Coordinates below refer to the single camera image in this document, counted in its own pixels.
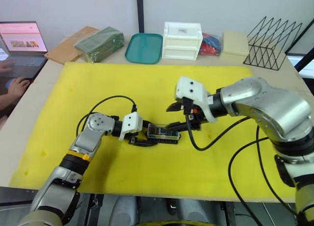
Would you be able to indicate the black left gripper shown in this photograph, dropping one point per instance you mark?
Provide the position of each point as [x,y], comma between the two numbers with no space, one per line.
[145,125]

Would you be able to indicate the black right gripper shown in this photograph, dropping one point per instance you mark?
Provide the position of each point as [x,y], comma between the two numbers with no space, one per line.
[196,119]

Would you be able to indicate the clear plastic fuse box cover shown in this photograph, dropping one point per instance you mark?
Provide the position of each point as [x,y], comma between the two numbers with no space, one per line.
[159,127]

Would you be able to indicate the black fuse box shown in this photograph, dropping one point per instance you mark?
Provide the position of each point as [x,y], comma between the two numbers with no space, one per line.
[171,140]

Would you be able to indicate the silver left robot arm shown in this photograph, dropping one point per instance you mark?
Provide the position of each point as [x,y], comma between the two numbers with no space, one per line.
[83,140]

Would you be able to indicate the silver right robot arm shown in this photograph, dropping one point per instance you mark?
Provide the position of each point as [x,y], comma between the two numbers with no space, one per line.
[269,101]

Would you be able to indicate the person right forearm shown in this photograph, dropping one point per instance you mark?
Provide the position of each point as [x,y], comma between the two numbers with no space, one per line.
[7,102]

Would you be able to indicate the white plastic drawer box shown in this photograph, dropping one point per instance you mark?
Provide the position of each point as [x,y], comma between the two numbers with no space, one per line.
[181,49]

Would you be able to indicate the beige plastic box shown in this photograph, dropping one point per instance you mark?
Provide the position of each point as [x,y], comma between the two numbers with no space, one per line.
[235,44]

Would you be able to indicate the person right hand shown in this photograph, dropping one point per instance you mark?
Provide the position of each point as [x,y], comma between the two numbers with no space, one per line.
[18,87]

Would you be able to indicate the person left hand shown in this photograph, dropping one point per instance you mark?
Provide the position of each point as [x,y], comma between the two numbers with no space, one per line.
[5,67]

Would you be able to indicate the yellow foam mat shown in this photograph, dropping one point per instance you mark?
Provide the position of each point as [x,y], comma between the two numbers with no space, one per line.
[147,174]

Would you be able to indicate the grey rounded shape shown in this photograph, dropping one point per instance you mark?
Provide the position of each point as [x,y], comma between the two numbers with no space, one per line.
[191,212]
[126,210]

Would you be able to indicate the teal plastic tray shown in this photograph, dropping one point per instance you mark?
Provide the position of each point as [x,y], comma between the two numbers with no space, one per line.
[143,48]

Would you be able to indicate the red and blue bag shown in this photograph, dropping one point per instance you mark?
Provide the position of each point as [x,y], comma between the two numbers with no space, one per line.
[211,44]

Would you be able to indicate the green wrapped package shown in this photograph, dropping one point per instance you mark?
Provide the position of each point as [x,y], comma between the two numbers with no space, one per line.
[100,42]

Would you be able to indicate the black vertical pole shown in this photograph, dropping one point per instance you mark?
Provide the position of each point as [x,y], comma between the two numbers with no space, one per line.
[140,10]

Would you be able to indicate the wooden board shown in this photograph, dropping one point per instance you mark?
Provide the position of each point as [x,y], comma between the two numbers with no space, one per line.
[63,49]

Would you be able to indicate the black slanted bar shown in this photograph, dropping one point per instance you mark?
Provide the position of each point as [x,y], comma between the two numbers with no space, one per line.
[300,37]

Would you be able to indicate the open laptop computer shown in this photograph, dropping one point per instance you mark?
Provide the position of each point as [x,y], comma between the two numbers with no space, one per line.
[22,39]

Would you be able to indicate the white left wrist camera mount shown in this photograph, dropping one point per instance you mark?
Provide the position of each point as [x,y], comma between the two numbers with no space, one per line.
[131,123]

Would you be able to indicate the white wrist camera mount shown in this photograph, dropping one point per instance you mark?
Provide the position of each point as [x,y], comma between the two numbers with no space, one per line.
[131,123]
[191,88]

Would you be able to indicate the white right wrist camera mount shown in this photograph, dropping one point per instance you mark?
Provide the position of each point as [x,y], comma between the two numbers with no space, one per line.
[191,88]

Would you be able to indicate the black table rail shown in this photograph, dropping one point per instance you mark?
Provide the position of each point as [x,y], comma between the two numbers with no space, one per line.
[14,196]

